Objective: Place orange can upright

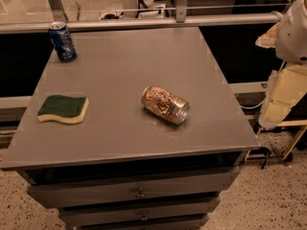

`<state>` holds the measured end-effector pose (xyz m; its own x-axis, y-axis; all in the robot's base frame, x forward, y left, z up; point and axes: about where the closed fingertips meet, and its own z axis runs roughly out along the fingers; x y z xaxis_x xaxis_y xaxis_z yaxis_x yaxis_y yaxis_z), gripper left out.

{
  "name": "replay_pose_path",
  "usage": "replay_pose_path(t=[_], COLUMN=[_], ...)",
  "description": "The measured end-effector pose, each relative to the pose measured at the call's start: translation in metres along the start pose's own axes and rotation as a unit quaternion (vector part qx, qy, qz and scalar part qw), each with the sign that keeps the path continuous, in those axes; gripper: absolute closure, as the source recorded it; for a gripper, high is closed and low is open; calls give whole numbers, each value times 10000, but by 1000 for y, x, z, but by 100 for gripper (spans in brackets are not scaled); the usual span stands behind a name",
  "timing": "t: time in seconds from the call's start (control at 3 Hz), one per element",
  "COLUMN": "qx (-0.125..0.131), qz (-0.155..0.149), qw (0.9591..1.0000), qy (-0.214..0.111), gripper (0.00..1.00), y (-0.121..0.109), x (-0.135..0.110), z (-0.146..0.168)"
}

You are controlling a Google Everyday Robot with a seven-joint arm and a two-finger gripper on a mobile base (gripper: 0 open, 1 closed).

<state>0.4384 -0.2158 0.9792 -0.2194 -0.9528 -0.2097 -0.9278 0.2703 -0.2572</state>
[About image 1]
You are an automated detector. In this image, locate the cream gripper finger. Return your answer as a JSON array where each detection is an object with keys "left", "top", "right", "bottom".
[
  {"left": 258, "top": 102, "right": 291, "bottom": 129},
  {"left": 255, "top": 24, "right": 278, "bottom": 49}
]

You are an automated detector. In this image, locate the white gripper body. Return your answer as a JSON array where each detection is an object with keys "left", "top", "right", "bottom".
[{"left": 270, "top": 63, "right": 307, "bottom": 112}]

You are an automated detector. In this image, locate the orange soda can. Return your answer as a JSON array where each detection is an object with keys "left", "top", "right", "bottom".
[{"left": 141, "top": 86, "right": 190, "bottom": 125}]

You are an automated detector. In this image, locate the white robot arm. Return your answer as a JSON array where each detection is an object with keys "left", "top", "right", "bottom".
[{"left": 255, "top": 0, "right": 307, "bottom": 129}]

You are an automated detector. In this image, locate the blue soda can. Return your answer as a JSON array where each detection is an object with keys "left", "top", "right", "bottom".
[{"left": 49, "top": 21, "right": 77, "bottom": 62}]

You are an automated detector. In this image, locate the top drawer knob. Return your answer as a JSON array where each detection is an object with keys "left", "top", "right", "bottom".
[{"left": 135, "top": 188, "right": 145, "bottom": 199}]

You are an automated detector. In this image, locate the drawer knob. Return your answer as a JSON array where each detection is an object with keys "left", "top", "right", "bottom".
[
  {"left": 135, "top": 188, "right": 145, "bottom": 199},
  {"left": 140, "top": 212, "right": 149, "bottom": 221}
]

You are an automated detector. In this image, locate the grey drawer cabinet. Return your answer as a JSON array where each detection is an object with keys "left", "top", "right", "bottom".
[{"left": 1, "top": 28, "right": 259, "bottom": 230}]

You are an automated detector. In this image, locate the green yellow sponge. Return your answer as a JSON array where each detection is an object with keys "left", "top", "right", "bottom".
[{"left": 37, "top": 95, "right": 89, "bottom": 125}]

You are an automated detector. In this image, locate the metal railing bar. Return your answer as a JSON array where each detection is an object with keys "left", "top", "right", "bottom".
[{"left": 0, "top": 11, "right": 284, "bottom": 35}]

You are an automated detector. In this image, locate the yellow metal cart frame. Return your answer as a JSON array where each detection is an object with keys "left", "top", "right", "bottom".
[{"left": 245, "top": 120, "right": 307, "bottom": 167}]

